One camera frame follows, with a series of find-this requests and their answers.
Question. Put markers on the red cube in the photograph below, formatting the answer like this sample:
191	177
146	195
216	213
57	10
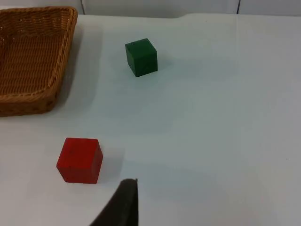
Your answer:
80	161

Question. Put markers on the brown wicker basket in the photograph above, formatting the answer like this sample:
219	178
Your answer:
30	58

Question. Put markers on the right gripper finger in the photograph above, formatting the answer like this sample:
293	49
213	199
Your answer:
123	207

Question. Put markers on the green cube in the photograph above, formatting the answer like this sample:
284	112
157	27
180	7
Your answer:
141	57

